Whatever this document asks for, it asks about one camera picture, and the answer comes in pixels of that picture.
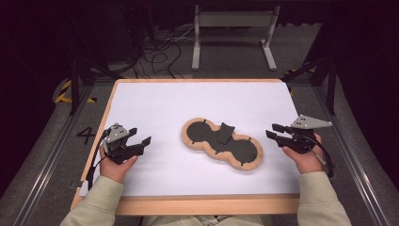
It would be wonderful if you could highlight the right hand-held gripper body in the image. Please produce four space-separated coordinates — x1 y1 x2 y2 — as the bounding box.
277 114 333 154

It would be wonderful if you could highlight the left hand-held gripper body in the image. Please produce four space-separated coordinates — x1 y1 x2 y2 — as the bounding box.
103 122 145 165

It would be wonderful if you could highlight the tan fluffy pad black backing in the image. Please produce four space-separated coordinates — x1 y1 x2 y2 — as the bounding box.
181 117 264 172

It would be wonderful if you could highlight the person's right hand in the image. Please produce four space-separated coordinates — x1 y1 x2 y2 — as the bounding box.
281 134 326 175

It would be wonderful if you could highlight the person's left hand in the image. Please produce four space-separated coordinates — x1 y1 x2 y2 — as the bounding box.
99 146 139 184

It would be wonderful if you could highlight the white table mat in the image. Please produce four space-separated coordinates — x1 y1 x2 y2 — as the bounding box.
78 81 301 198

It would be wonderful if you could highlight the black metal stand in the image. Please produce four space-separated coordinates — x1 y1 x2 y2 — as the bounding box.
66 6 124 116
281 56 339 116

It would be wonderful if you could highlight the person's lap beige clothing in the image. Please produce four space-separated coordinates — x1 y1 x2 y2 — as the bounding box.
140 215 275 226

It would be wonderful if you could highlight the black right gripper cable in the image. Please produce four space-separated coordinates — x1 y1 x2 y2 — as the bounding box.
309 135 335 179

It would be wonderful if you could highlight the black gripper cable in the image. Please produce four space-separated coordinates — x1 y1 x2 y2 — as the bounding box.
309 135 335 179
86 131 110 191

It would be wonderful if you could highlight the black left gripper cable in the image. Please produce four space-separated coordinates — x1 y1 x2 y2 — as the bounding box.
86 131 110 191

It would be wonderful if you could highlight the aluminium floor rail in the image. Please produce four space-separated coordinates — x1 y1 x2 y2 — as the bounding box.
12 84 95 226
313 86 393 226

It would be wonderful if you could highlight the black floor cables bundle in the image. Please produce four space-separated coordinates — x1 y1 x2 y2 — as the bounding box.
131 26 196 79

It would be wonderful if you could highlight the grey metal stand frame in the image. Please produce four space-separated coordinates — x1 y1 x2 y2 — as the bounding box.
191 4 281 72

